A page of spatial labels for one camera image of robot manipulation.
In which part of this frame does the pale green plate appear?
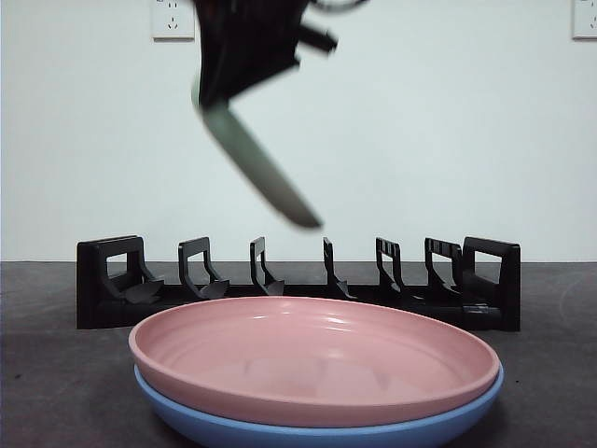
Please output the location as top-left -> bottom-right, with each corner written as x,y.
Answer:
189,77 -> 325,231

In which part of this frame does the pink plate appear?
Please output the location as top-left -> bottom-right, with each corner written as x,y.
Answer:
127,295 -> 502,428

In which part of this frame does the blue plate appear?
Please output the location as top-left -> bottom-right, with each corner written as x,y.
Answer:
132,359 -> 507,448

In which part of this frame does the black plastic dish rack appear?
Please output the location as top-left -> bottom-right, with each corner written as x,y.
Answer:
75,234 -> 522,333

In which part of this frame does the white wall socket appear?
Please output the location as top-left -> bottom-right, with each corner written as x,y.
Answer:
151,0 -> 197,43
572,0 -> 597,41

